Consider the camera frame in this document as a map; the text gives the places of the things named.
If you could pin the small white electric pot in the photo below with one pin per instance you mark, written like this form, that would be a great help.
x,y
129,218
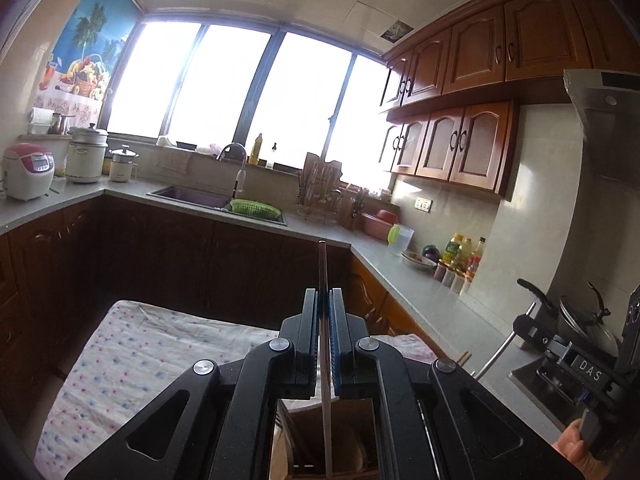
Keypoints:
x,y
122,165

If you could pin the wooden utensil holder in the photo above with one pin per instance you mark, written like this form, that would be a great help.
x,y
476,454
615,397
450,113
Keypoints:
x,y
350,435

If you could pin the short wooden wall cabinets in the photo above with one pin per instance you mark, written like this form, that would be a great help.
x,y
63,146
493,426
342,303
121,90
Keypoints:
x,y
450,145

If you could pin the green label oil bottle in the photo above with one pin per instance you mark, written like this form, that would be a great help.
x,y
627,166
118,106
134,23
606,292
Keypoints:
x,y
452,249

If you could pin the small spice jar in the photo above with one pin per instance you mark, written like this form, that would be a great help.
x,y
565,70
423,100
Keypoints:
x,y
449,276
458,282
440,272

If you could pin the yellow oil bottle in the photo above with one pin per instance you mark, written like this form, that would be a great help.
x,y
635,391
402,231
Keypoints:
x,y
466,250

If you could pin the dark wooden base cabinets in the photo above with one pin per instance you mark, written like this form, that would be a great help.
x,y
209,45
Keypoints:
x,y
165,255

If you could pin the kitchen window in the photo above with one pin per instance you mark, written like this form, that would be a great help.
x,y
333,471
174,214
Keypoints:
x,y
225,85

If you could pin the gas stove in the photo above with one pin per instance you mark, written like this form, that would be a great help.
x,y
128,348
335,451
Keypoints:
x,y
545,390

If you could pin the steel kettle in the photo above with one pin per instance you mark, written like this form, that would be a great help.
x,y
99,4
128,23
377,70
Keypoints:
x,y
62,125

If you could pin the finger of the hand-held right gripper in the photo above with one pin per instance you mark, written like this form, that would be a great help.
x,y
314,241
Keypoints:
x,y
532,330

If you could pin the pink plastic basin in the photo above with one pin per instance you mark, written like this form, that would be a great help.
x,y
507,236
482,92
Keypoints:
x,y
377,225

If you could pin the beige dish towel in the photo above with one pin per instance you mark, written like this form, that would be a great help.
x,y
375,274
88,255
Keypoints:
x,y
172,159

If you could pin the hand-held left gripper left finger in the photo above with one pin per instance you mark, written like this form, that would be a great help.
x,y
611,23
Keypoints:
x,y
312,347

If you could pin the kitchen sink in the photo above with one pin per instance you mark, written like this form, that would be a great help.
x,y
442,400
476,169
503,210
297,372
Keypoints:
x,y
190,195

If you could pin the tall wooden wall cabinets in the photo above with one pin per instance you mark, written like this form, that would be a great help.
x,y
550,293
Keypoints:
x,y
500,45

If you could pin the glass wok lid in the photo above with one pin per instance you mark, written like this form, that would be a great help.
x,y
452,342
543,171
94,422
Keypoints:
x,y
585,317

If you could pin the slender pale chopstick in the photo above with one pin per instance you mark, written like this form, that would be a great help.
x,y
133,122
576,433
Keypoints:
x,y
323,280
495,355

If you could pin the purple eggplant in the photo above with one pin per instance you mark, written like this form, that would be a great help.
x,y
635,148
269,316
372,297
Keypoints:
x,y
431,251

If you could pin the steel faucet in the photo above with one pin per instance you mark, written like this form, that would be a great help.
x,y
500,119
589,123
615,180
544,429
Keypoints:
x,y
241,175

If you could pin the green plastic basket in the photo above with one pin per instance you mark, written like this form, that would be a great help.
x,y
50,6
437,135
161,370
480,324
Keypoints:
x,y
255,208

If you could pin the steel range hood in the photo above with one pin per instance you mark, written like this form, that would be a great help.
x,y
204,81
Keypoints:
x,y
610,130

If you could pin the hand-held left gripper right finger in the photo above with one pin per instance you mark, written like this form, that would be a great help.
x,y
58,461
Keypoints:
x,y
336,347

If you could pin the wall socket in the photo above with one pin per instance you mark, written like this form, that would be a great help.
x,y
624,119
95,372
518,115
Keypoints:
x,y
423,204

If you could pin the person's right hand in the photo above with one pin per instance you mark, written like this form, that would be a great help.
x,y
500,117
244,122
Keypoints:
x,y
572,447

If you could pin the wooden cutting board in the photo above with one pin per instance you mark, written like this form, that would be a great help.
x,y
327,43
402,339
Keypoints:
x,y
322,170

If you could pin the fruit wall poster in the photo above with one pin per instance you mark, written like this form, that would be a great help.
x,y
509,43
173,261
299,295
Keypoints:
x,y
90,50

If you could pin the shallow plate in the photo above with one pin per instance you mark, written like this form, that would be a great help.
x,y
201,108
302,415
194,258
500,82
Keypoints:
x,y
417,260

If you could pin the large white cooker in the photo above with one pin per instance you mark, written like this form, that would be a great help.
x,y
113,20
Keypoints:
x,y
86,157

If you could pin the floral tablecloth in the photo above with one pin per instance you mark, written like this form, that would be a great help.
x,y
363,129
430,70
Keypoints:
x,y
125,350

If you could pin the pink white rice cooker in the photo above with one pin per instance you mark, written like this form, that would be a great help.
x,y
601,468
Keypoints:
x,y
27,170

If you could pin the clear container green lid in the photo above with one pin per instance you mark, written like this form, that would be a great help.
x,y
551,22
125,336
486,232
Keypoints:
x,y
401,241

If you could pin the yellow dish soap bottle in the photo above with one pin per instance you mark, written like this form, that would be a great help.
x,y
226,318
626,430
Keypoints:
x,y
255,150

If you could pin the white paper roll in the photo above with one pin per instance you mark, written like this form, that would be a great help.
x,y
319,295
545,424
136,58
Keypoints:
x,y
40,121

